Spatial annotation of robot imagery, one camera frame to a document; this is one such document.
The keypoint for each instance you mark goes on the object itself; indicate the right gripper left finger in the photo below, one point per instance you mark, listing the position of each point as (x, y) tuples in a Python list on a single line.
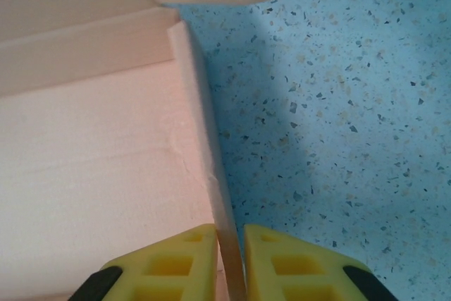
[(165, 273)]

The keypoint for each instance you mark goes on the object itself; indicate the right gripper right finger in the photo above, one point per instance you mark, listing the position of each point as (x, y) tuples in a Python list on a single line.
[(299, 273)]

